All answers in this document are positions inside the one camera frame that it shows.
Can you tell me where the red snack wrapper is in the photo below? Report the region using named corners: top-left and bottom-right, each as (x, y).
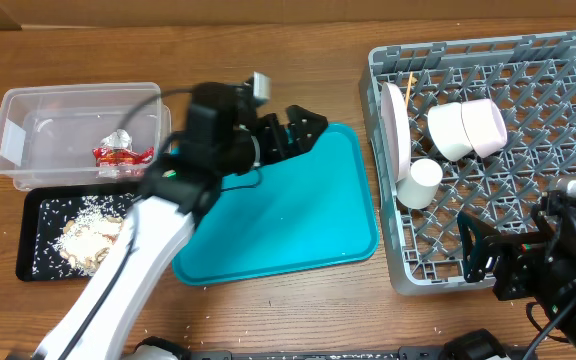
top-left (92, 147), bottom-right (154, 167)

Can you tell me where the white cup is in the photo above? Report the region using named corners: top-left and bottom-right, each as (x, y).
top-left (397, 158), bottom-right (443, 209)

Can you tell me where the grey dishwasher rack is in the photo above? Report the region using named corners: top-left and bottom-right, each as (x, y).
top-left (359, 31), bottom-right (576, 295)

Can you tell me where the pile of rice and peanuts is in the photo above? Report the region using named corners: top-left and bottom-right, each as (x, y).
top-left (53, 211), bottom-right (124, 276)

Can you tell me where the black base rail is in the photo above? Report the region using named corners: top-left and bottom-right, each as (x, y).
top-left (122, 337), bottom-right (443, 360)

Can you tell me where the teal serving tray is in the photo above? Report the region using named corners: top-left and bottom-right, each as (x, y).
top-left (172, 123), bottom-right (379, 286)

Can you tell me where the clear plastic bin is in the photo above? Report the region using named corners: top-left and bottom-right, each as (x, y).
top-left (0, 82), bottom-right (160, 191)

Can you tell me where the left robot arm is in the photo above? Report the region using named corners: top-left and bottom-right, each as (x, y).
top-left (31, 79), bottom-right (329, 359)

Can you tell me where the black tray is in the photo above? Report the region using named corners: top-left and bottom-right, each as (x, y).
top-left (15, 182), bottom-right (138, 282)

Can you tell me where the wooden chopstick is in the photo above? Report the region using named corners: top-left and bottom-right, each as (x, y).
top-left (405, 72), bottom-right (414, 109)

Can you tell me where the white tissue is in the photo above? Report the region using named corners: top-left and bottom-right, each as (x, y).
top-left (100, 129), bottom-right (132, 150)

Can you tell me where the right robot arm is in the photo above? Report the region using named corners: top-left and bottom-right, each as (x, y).
top-left (457, 190), bottom-right (576, 355)

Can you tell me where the pink bowl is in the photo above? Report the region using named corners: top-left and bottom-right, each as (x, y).
top-left (462, 99), bottom-right (507, 158)

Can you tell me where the white plate with peanuts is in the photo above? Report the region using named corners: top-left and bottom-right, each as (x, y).
top-left (380, 83), bottom-right (411, 182)

